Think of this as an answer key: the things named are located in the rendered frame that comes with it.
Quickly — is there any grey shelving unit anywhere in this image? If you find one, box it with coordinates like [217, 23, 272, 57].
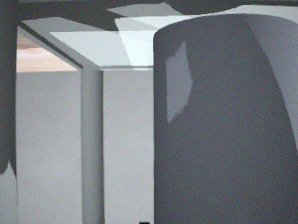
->
[0, 0, 298, 224]

